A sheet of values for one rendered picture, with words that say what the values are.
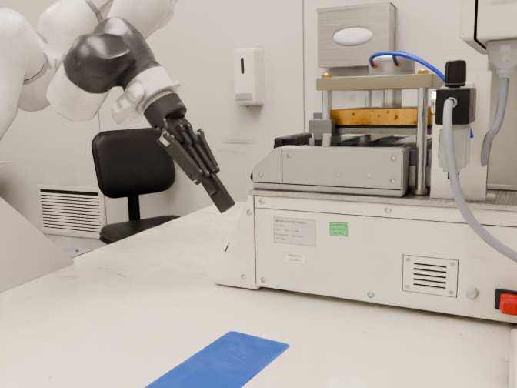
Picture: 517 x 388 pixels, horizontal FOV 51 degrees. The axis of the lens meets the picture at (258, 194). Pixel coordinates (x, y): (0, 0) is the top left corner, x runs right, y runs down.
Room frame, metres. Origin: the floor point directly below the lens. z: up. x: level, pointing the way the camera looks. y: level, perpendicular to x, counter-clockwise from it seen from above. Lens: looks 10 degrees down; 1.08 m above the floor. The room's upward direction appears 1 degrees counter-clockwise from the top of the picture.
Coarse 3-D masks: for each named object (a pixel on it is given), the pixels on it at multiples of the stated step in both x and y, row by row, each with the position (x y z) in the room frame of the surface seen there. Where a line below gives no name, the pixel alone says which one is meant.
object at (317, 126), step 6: (318, 114) 0.91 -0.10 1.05; (312, 120) 0.89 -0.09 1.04; (318, 120) 0.89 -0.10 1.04; (324, 120) 0.88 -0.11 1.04; (330, 120) 0.88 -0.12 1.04; (312, 126) 0.89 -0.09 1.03; (318, 126) 0.89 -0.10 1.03; (324, 126) 0.88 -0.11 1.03; (330, 126) 0.88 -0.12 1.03; (312, 132) 0.89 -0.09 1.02; (318, 132) 0.89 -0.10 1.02; (324, 132) 0.88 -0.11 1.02; (330, 132) 0.88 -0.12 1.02; (318, 138) 0.91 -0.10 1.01
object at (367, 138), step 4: (360, 136) 1.04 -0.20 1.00; (364, 136) 1.04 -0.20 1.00; (368, 136) 1.04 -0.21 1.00; (372, 136) 1.03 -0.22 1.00; (376, 136) 1.03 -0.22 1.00; (380, 136) 1.03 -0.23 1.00; (384, 136) 1.03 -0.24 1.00; (388, 136) 1.03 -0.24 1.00; (348, 140) 0.96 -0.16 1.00; (352, 140) 0.96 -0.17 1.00; (356, 140) 0.95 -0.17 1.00; (360, 140) 0.95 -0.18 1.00; (364, 140) 0.95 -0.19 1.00; (368, 140) 0.95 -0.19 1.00; (372, 140) 0.95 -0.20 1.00
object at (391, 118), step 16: (384, 96) 0.96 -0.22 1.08; (400, 96) 0.96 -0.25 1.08; (336, 112) 0.91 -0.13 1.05; (352, 112) 0.90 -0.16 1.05; (368, 112) 0.89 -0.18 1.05; (384, 112) 0.87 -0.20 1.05; (400, 112) 0.86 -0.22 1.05; (416, 112) 0.85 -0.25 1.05; (336, 128) 0.91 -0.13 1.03; (352, 128) 0.90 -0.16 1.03; (368, 128) 0.89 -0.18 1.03; (384, 128) 0.88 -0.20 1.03; (400, 128) 0.87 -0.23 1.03
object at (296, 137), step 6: (306, 132) 1.10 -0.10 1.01; (276, 138) 0.99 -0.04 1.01; (282, 138) 0.99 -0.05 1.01; (288, 138) 1.01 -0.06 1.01; (294, 138) 1.03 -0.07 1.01; (300, 138) 1.06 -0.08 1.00; (306, 138) 1.09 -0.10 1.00; (276, 144) 0.99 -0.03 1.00; (282, 144) 0.99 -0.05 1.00; (288, 144) 1.00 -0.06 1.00; (294, 144) 1.03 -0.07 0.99; (300, 144) 1.06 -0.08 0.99; (306, 144) 1.09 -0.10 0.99
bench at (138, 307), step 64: (128, 256) 1.14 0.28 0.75; (192, 256) 1.13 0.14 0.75; (0, 320) 0.81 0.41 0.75; (64, 320) 0.80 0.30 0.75; (128, 320) 0.79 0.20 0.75; (192, 320) 0.79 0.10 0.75; (256, 320) 0.78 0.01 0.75; (320, 320) 0.78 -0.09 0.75; (384, 320) 0.77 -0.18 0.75; (448, 320) 0.76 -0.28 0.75; (0, 384) 0.61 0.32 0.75; (64, 384) 0.61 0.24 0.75; (128, 384) 0.60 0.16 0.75; (256, 384) 0.59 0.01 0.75; (320, 384) 0.59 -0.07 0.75; (384, 384) 0.59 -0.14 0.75; (448, 384) 0.58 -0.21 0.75
